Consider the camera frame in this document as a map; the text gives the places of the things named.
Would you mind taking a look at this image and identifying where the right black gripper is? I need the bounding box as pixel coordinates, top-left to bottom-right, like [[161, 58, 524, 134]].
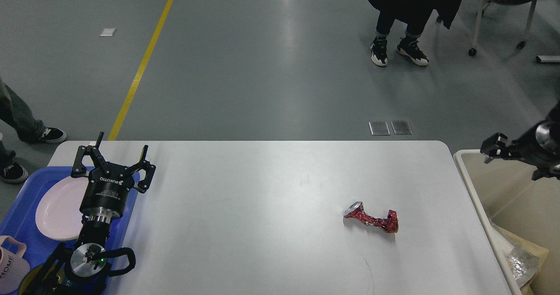
[[480, 121, 560, 181]]

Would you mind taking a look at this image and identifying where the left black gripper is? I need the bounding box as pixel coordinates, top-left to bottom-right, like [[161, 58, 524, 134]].
[[71, 132, 157, 223]]

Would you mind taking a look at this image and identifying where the pink plate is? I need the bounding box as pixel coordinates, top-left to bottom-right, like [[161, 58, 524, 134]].
[[35, 177, 88, 241]]

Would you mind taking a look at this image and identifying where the brown paper bag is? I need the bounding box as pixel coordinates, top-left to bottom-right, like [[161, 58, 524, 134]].
[[498, 226, 550, 295]]

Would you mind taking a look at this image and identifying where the aluminium foil sheet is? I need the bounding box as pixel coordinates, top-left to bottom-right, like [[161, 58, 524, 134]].
[[507, 242, 540, 287]]

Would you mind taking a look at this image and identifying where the dark teal mug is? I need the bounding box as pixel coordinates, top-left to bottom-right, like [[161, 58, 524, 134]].
[[17, 263, 67, 295]]

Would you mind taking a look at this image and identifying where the red foil wrapper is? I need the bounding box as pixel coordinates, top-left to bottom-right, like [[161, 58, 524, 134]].
[[343, 201, 399, 234]]

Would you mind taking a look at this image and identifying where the white paper cup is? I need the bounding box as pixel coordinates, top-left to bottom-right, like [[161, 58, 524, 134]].
[[490, 222, 515, 257]]

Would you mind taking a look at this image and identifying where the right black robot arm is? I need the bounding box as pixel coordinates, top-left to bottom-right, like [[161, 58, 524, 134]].
[[480, 103, 560, 181]]

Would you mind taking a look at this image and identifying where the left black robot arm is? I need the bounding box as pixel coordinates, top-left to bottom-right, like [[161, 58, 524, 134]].
[[18, 132, 156, 295]]

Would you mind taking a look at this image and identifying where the beige plastic bin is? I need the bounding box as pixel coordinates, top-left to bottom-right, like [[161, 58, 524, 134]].
[[453, 149, 560, 295]]

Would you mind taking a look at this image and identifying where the white bar on floor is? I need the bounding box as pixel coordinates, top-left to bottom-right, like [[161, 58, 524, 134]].
[[535, 54, 560, 63]]

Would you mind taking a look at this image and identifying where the shoe at edge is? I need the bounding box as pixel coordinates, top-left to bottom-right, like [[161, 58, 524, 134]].
[[0, 141, 29, 185], [0, 81, 67, 144]]

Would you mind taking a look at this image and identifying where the right metal floor plate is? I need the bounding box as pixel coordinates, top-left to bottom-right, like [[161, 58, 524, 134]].
[[391, 121, 413, 135]]

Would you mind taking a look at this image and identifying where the metal floor plate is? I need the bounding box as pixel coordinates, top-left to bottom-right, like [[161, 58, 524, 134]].
[[391, 121, 413, 135], [368, 121, 391, 136]]

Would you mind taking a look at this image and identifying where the white paper on floor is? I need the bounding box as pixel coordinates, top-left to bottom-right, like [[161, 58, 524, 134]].
[[99, 28, 116, 37]]

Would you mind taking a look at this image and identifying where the pink mug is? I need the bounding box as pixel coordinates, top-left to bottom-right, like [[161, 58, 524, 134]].
[[0, 235, 30, 295]]

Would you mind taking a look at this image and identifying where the left metal floor plate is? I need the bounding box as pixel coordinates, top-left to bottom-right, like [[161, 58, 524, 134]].
[[368, 121, 391, 136]]

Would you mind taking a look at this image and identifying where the person in black coat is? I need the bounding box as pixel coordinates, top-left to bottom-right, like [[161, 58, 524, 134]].
[[368, 0, 462, 67]]

